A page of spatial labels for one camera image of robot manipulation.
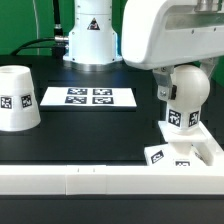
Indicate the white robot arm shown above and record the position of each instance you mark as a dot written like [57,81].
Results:
[92,43]

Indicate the white marker sheet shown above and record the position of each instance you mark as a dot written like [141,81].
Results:
[83,96]

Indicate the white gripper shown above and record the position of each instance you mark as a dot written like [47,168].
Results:
[160,33]

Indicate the white lamp hood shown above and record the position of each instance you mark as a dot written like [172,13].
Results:
[18,106]

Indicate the white lamp bulb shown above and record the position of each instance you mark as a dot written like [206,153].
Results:
[192,89]

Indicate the white lamp base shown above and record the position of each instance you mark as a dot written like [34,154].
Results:
[178,150]

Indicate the white L-shaped fence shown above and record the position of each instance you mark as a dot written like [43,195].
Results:
[119,180]

